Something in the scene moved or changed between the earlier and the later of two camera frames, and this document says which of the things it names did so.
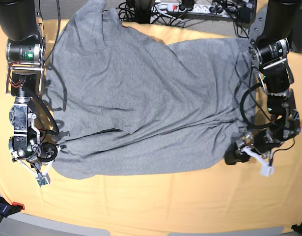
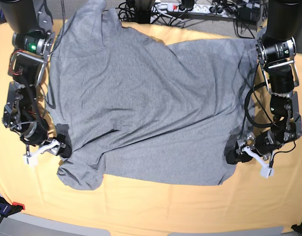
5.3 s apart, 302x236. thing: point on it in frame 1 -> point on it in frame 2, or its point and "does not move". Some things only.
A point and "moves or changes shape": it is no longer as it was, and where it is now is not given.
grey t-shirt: [125, 100] moves or changes shape
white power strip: [199, 9] does not move
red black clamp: [2, 207] does not move
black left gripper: [47, 152] -> [63, 150]
